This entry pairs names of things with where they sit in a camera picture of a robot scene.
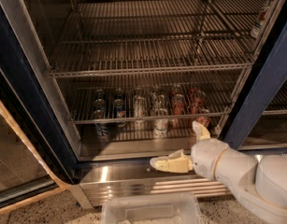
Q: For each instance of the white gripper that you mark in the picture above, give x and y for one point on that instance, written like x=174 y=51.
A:
x=207 y=158

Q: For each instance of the white green soda can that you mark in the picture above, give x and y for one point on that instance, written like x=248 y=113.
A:
x=160 y=124

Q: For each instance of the red coke can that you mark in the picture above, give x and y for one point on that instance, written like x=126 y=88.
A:
x=177 y=103

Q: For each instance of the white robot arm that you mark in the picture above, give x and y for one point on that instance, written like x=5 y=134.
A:
x=259 y=185

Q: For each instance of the front orange soda can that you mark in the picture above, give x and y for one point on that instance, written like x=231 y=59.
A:
x=203 y=117

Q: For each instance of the orange soda can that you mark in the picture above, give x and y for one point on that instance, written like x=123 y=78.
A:
x=203 y=117
x=197 y=99

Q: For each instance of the rear orange soda can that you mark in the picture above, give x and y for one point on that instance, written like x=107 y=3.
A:
x=197 y=99

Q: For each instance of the rear white soda can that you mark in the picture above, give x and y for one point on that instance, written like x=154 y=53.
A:
x=158 y=99

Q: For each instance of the steel fridge bottom grille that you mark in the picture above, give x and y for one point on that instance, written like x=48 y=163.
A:
x=104 y=181

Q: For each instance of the silver can front middle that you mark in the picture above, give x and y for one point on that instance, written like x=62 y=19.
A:
x=140 y=111

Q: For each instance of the front blue pepsi can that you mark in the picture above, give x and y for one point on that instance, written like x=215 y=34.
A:
x=100 y=127

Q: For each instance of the bottle on upper right shelf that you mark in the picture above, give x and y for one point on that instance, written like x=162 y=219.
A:
x=260 y=20

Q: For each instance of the open fridge glass door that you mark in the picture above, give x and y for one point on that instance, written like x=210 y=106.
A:
x=24 y=176

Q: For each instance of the clear plastic bin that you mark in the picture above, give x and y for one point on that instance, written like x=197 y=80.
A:
x=172 y=208

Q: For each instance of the middle wire shelf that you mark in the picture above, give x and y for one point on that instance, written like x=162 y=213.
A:
x=87 y=100

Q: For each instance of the wire shelf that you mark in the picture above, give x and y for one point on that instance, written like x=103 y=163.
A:
x=122 y=37
x=87 y=100

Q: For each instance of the blue fridge center post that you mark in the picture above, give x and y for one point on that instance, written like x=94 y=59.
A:
x=265 y=87

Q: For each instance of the upper wire shelf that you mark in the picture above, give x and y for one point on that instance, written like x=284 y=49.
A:
x=122 y=37

